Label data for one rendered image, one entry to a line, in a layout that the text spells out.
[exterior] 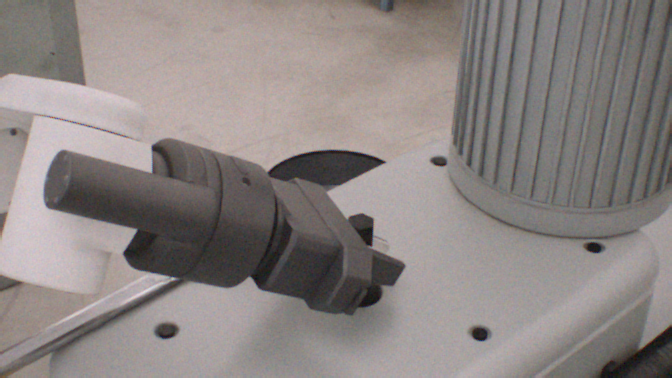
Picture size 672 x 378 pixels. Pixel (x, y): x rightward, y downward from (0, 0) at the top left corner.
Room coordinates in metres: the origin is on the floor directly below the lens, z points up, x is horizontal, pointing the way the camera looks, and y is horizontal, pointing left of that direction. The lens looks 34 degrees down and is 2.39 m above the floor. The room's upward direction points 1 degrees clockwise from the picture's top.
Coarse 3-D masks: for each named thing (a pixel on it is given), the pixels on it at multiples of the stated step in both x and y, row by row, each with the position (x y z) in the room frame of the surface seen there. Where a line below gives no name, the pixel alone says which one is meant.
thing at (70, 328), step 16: (128, 288) 0.59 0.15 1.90; (144, 288) 0.59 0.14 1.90; (160, 288) 0.59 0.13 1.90; (96, 304) 0.57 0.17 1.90; (112, 304) 0.57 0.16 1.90; (128, 304) 0.57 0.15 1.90; (64, 320) 0.55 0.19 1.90; (80, 320) 0.55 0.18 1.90; (96, 320) 0.55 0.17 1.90; (32, 336) 0.54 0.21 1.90; (48, 336) 0.54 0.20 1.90; (64, 336) 0.54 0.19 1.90; (0, 352) 0.52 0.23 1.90; (16, 352) 0.52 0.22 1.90; (32, 352) 0.52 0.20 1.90; (48, 352) 0.52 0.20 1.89; (0, 368) 0.50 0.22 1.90; (16, 368) 0.51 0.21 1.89
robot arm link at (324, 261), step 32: (224, 160) 0.56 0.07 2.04; (224, 192) 0.53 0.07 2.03; (256, 192) 0.54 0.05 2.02; (288, 192) 0.60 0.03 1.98; (320, 192) 0.62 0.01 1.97; (224, 224) 0.52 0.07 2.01; (256, 224) 0.53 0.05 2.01; (288, 224) 0.55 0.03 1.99; (320, 224) 0.57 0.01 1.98; (224, 256) 0.51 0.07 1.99; (256, 256) 0.52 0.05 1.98; (288, 256) 0.53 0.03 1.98; (320, 256) 0.54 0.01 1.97; (352, 256) 0.54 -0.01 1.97; (288, 288) 0.53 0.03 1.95; (320, 288) 0.54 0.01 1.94; (352, 288) 0.53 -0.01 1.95
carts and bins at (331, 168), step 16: (288, 160) 2.76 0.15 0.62; (304, 160) 2.79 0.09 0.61; (320, 160) 2.81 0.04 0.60; (336, 160) 2.81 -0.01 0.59; (352, 160) 2.81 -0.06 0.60; (368, 160) 2.79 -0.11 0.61; (272, 176) 2.69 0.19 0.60; (288, 176) 2.75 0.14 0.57; (304, 176) 2.78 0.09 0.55; (320, 176) 2.80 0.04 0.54; (336, 176) 2.81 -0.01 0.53; (352, 176) 2.80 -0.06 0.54
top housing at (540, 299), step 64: (384, 192) 0.74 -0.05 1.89; (448, 192) 0.74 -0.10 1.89; (448, 256) 0.65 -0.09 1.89; (512, 256) 0.65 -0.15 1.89; (576, 256) 0.65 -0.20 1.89; (640, 256) 0.66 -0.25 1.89; (128, 320) 0.56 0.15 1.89; (192, 320) 0.56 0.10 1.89; (256, 320) 0.57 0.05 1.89; (320, 320) 0.57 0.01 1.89; (384, 320) 0.57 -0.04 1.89; (448, 320) 0.57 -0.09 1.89; (512, 320) 0.57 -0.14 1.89; (576, 320) 0.59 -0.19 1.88; (640, 320) 0.65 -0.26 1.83
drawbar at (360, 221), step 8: (352, 216) 0.61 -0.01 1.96; (360, 216) 0.61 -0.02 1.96; (368, 216) 0.61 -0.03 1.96; (352, 224) 0.60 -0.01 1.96; (360, 224) 0.60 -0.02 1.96; (368, 224) 0.60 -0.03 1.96; (360, 232) 0.59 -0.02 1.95; (368, 232) 0.59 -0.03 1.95; (368, 240) 0.59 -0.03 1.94; (368, 288) 0.60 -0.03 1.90; (368, 296) 0.60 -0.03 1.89; (360, 304) 0.59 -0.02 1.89; (368, 304) 0.60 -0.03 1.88
